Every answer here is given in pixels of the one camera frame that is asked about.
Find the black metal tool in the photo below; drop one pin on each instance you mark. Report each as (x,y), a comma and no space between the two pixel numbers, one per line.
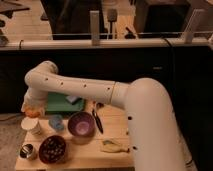
(96,117)

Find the white post left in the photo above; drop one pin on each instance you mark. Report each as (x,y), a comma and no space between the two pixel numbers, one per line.
(94,28)

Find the white paper cup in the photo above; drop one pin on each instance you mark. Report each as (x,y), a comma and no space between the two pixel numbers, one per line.
(31,125)

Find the yellow banana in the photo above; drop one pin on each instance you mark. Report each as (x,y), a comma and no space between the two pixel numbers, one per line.
(112,146)

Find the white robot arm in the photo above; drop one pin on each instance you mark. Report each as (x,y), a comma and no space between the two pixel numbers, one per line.
(152,123)

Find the small metal can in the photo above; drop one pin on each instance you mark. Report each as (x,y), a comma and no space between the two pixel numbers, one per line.
(28,152)

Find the white post right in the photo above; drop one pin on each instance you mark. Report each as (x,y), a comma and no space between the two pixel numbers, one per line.
(193,22)

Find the orange apple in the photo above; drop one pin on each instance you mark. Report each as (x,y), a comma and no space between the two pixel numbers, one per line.
(32,113)

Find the white post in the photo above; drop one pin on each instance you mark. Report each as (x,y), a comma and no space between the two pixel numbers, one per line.
(193,22)
(94,28)

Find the blue sponge in tray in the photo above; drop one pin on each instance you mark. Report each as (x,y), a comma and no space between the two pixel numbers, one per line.
(72,99)

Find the purple bowl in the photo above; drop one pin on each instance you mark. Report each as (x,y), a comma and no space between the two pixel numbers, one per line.
(81,124)

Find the green plastic tray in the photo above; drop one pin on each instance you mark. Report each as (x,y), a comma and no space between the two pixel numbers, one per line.
(57,103)

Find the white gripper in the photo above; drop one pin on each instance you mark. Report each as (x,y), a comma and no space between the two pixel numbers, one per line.
(34,99)

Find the light blue plastic cup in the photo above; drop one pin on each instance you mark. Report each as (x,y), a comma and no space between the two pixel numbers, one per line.
(56,122)

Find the dark red bowl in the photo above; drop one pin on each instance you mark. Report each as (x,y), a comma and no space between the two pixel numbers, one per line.
(52,149)

